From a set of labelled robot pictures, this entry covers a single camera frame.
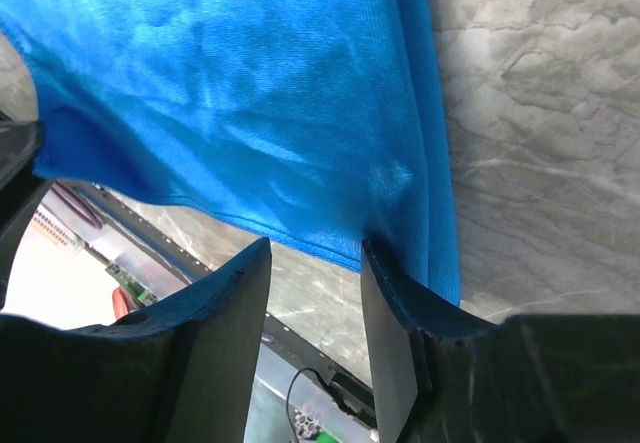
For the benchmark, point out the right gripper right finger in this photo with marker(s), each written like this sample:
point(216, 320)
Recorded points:
point(441, 374)

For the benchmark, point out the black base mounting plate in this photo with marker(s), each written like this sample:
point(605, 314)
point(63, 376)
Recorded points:
point(314, 316)

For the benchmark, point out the blue cloth napkin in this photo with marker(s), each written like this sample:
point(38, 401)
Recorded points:
point(317, 123)

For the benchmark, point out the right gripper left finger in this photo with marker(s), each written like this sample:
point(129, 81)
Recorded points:
point(180, 370)

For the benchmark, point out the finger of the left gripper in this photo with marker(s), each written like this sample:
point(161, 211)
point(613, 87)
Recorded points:
point(21, 190)

